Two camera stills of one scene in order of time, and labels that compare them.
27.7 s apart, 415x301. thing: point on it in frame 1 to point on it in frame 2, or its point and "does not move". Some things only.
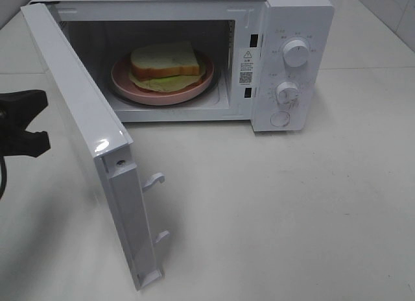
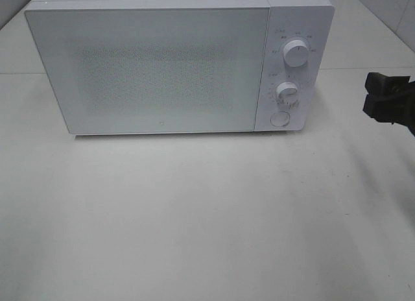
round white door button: (280, 119) does not move
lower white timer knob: (287, 93) does not move
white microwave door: (111, 147) to (118, 67)
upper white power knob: (296, 52) does not move
